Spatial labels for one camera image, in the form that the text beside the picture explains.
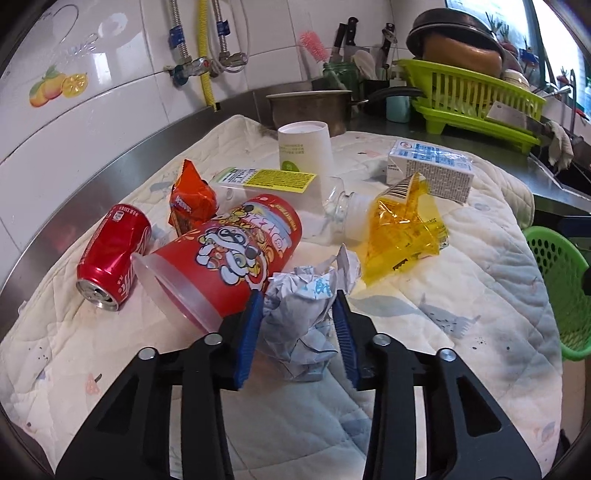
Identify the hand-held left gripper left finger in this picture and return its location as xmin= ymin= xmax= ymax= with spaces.
xmin=55 ymin=291 xmax=265 ymax=480

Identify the black pan handle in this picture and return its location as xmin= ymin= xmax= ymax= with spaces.
xmin=367 ymin=87 xmax=423 ymax=102

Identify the red soda can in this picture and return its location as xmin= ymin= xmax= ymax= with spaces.
xmin=76 ymin=204 xmax=153 ymax=312

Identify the braided metal hose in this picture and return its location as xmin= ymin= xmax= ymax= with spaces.
xmin=212 ymin=0 xmax=229 ymax=56
xmin=168 ymin=0 xmax=192 ymax=61

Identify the black wok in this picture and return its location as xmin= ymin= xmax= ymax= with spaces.
xmin=406 ymin=8 xmax=509 ymax=61

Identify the pink bottle brush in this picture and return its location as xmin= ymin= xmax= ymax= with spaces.
xmin=298 ymin=30 xmax=331 ymax=65

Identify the teal bottle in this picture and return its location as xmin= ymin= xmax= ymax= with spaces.
xmin=385 ymin=65 xmax=411 ymax=123

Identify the steel cleaver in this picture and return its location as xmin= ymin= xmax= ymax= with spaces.
xmin=485 ymin=102 xmax=555 ymax=139

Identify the green dish rack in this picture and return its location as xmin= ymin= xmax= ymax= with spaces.
xmin=398 ymin=58 xmax=548 ymax=155

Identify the quilted printed mat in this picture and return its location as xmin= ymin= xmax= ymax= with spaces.
xmin=0 ymin=114 xmax=564 ymax=480

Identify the red cartoon print cup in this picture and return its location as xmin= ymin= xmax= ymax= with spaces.
xmin=130 ymin=194 xmax=303 ymax=333

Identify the green mesh basket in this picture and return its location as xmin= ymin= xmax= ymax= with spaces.
xmin=524 ymin=225 xmax=591 ymax=363

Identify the white paper cup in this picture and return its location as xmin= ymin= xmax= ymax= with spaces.
xmin=277 ymin=121 xmax=334 ymax=178

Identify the brown clay pot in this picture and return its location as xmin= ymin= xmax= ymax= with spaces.
xmin=422 ymin=33 xmax=503 ymax=78

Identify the white rice paddle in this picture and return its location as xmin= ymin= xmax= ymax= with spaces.
xmin=353 ymin=50 xmax=377 ymax=79

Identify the black handled knife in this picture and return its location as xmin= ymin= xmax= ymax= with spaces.
xmin=344 ymin=17 xmax=360 ymax=63
xmin=332 ymin=23 xmax=347 ymax=63

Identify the green glass jar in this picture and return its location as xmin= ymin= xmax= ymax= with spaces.
xmin=322 ymin=61 xmax=361 ymax=93

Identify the yellow gas pipe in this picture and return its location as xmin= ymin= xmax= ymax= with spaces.
xmin=198 ymin=0 xmax=218 ymax=112

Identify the white rag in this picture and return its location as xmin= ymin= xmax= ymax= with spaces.
xmin=547 ymin=121 xmax=575 ymax=171

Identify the metal valve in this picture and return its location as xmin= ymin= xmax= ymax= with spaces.
xmin=166 ymin=55 xmax=208 ymax=86
xmin=210 ymin=51 xmax=250 ymax=75

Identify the metal pot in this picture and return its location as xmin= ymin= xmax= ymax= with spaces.
xmin=266 ymin=90 xmax=370 ymax=138

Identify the white blue milk carton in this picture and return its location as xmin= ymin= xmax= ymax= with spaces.
xmin=385 ymin=140 xmax=475 ymax=204

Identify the clear plastic bottle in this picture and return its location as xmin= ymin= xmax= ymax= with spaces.
xmin=216 ymin=166 xmax=372 ymax=245

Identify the black handled peeler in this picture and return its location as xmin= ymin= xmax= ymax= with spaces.
xmin=376 ymin=23 xmax=397 ymax=68

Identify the white paper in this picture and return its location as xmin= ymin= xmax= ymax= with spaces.
xmin=261 ymin=244 xmax=362 ymax=383

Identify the orange snack packet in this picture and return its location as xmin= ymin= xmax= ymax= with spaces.
xmin=167 ymin=159 xmax=219 ymax=236

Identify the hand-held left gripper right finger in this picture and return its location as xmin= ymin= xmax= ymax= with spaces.
xmin=331 ymin=291 xmax=543 ymax=480

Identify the yellow plastic packet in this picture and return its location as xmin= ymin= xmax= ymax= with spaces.
xmin=359 ymin=172 xmax=450 ymax=287

